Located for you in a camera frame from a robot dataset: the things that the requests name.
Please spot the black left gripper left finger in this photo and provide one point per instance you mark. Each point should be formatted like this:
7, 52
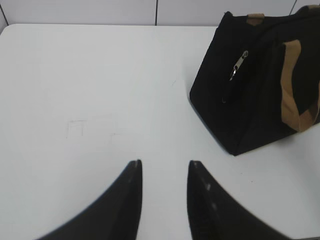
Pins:
115, 215

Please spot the silver zipper pull with ring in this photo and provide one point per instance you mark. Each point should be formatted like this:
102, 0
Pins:
238, 64

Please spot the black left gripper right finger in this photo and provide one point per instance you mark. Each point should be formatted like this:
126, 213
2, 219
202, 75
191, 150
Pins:
215, 215

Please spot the black bag with tan handles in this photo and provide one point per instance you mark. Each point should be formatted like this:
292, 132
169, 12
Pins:
276, 91

